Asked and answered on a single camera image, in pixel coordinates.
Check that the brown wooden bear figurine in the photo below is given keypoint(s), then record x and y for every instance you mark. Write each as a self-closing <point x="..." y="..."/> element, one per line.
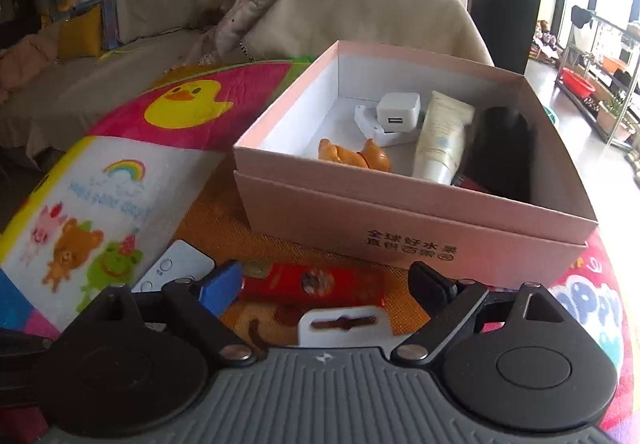
<point x="369" y="157"/>

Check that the red wooden cylinder toy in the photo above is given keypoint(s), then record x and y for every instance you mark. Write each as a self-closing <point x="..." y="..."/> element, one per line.
<point x="310" y="286"/>

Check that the pink cardboard box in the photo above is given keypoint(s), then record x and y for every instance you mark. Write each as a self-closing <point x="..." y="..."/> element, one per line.
<point x="526" y="217"/>

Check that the beige covered sofa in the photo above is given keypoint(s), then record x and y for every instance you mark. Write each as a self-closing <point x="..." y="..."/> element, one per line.
<point x="57" y="83"/>

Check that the white charger adapter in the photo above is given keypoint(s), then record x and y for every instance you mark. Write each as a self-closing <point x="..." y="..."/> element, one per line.
<point x="399" y="111"/>

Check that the cream lotion tube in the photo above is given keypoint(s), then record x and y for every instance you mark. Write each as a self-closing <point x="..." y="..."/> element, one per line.
<point x="441" y="142"/>

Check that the white cable retail box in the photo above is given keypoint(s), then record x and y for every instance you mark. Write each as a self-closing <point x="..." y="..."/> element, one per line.
<point x="357" y="327"/>

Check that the black round object in box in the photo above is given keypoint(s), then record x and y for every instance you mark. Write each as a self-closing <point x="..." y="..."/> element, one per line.
<point x="498" y="155"/>

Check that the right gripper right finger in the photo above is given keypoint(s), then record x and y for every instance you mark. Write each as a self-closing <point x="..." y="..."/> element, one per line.
<point x="436" y="294"/>

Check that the white plastic holder in box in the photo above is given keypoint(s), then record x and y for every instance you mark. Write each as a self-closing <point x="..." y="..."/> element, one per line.
<point x="366" y="121"/>

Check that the metal balcony shelf rack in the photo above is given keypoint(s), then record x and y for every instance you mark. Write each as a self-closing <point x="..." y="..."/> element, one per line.
<point x="599" y="73"/>

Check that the colourful cartoon play mat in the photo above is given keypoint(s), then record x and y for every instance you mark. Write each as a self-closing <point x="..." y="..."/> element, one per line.
<point x="84" y="359"/>

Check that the yellow bag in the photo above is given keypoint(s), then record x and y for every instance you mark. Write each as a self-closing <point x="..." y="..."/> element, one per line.
<point x="81" y="37"/>

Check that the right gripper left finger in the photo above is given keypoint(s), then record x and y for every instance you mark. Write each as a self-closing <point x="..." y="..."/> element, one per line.
<point x="217" y="286"/>

